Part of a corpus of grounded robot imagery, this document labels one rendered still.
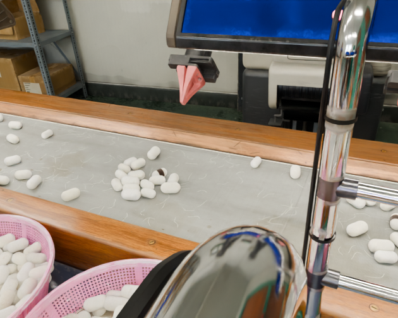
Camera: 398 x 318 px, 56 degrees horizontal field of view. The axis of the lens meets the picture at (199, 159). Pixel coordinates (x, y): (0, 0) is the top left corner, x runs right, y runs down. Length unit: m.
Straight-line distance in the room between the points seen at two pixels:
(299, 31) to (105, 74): 2.90
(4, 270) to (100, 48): 2.70
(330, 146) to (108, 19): 2.86
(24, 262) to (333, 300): 0.46
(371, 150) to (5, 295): 0.70
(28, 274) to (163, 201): 0.25
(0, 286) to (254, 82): 1.18
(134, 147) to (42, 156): 0.22
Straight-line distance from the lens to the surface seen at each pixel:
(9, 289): 0.63
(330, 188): 0.36
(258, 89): 1.55
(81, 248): 0.66
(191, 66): 0.81
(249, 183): 0.74
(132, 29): 3.03
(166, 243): 0.58
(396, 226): 0.68
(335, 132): 0.33
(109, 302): 0.56
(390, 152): 0.85
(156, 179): 0.74
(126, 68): 3.16
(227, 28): 0.47
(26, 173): 0.86
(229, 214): 0.67
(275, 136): 0.86
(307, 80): 1.20
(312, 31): 0.45
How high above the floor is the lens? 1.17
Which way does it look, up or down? 31 degrees down
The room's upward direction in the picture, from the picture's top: 4 degrees counter-clockwise
